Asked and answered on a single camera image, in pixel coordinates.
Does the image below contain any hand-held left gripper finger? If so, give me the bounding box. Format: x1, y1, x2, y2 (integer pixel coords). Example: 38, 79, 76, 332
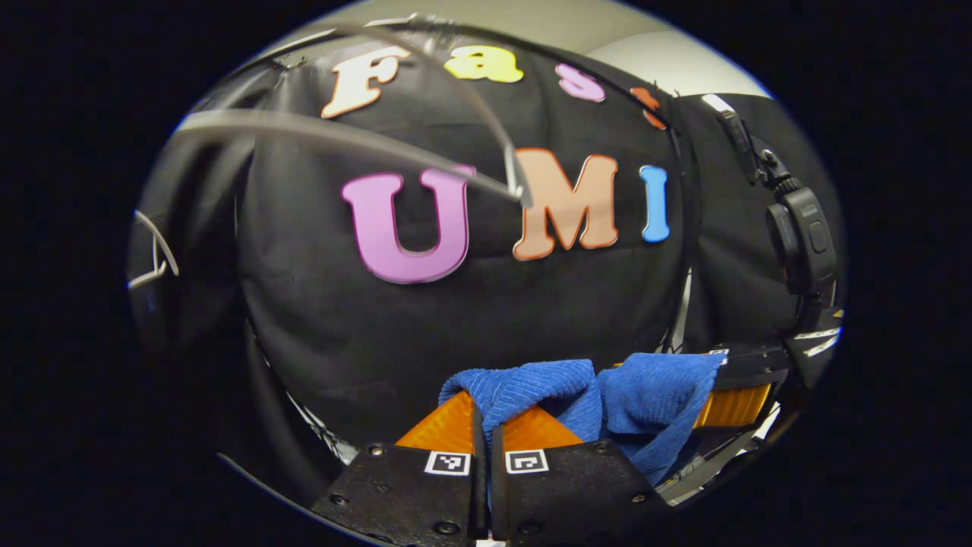
311, 390, 488, 544
491, 404, 670, 544

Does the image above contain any blue shirt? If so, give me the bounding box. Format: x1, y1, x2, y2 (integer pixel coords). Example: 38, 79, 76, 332
438, 353, 727, 487

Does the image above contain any white clothes hanger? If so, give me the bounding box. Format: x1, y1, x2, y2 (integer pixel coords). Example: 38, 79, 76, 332
128, 210, 181, 291

